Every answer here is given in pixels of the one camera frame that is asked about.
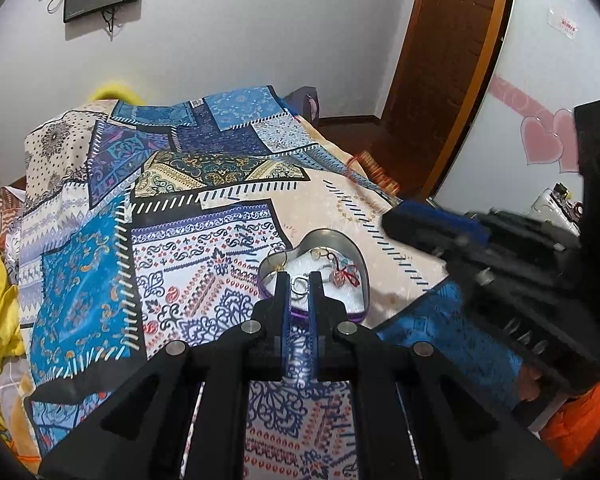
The white suitcase with stickers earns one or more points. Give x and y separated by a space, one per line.
555 205

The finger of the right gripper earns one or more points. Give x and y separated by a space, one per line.
425 240
440 220

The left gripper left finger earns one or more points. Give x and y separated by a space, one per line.
183 413

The brown wooden door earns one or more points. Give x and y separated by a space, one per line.
445 58

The yellow curved bed rail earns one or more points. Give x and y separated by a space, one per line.
115 90

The pink heart wall sticker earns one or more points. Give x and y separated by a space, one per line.
549 138

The red string charm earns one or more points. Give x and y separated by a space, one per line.
342 272

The purple heart-shaped tin box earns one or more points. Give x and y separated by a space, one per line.
310 255

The blue patchwork bed cover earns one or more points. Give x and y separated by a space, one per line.
146 224

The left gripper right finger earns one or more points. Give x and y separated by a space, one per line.
415 416

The dark purple pillow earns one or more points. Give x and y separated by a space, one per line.
304 102

